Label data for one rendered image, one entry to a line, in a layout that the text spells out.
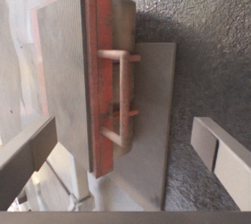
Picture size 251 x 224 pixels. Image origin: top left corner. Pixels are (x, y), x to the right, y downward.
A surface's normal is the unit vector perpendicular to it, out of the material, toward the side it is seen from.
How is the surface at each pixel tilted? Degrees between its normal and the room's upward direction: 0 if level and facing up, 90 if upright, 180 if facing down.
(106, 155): 90
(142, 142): 0
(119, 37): 70
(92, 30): 90
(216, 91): 0
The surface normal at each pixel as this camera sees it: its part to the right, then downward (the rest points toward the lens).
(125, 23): 0.53, 0.25
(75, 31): -0.76, 0.18
